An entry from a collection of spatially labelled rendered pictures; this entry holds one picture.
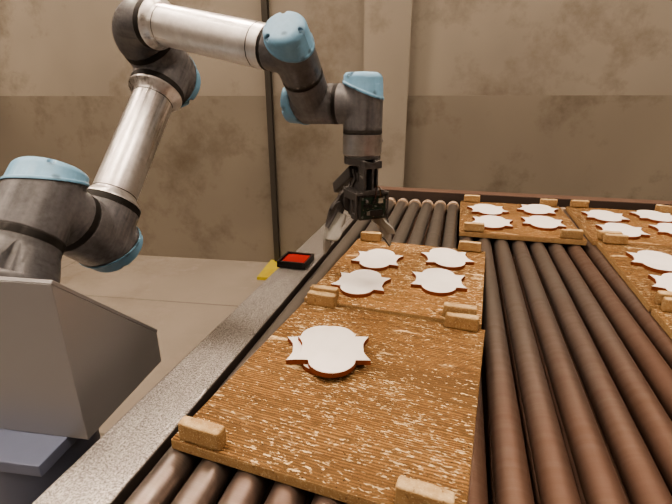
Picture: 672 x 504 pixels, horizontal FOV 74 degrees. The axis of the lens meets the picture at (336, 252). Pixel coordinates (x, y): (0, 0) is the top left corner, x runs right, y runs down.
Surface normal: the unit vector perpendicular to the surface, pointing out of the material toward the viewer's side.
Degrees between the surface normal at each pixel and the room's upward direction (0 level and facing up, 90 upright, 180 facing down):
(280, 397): 0
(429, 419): 0
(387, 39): 90
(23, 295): 90
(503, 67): 90
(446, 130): 90
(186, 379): 0
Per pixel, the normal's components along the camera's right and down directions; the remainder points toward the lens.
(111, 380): 0.99, 0.05
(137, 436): 0.00, -0.94
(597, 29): -0.15, 0.33
